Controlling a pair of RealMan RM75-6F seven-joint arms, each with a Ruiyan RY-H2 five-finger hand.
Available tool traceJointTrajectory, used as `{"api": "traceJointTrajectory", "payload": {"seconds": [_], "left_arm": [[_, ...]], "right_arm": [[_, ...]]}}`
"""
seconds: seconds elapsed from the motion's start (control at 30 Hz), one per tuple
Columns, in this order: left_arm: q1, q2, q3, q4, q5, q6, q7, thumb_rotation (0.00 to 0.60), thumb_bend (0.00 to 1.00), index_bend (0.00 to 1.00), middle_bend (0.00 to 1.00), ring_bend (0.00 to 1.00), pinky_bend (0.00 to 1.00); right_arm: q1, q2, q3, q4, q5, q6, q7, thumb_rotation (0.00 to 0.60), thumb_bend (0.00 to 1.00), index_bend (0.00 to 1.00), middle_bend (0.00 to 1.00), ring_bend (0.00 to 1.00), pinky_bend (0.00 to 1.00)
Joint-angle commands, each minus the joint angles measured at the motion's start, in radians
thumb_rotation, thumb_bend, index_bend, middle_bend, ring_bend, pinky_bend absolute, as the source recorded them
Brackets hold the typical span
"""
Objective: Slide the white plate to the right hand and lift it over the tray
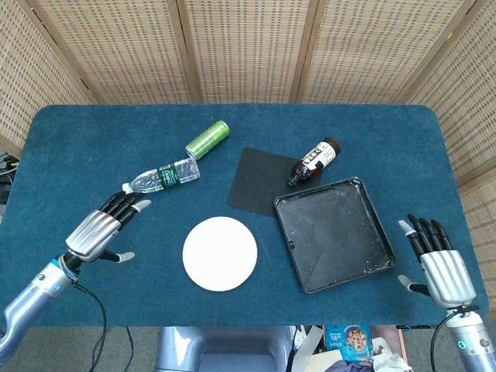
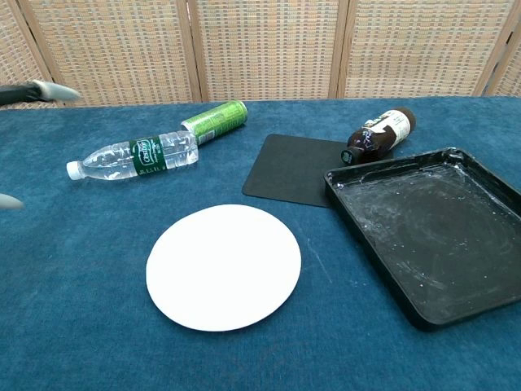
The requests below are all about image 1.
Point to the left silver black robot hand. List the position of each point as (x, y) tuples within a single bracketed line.
[(91, 232)]

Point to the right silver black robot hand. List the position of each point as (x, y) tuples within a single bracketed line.
[(445, 275)]

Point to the white round plate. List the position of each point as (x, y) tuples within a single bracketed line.
[(220, 253)]

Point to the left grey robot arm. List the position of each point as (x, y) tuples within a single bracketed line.
[(33, 298)]

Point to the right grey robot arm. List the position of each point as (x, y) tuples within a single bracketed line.
[(469, 341)]

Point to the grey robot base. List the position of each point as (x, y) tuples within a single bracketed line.
[(217, 348)]

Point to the black square plastic tray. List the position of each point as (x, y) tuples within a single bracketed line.
[(335, 236)]

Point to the clear water bottle green label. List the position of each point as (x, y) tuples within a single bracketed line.
[(166, 177)]

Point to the blue felt table cloth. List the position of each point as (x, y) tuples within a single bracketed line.
[(155, 302)]

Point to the crumpled white tissue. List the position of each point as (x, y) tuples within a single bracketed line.
[(389, 360)]

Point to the blue cookie snack bag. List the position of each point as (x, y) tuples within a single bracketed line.
[(348, 343)]

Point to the green drink can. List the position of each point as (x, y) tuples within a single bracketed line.
[(206, 140)]

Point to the brown glass bottle white label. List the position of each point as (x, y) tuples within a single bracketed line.
[(315, 160)]

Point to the black square mat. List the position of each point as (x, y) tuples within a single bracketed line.
[(259, 182)]

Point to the woven rattan folding screen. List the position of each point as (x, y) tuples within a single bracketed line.
[(248, 50)]

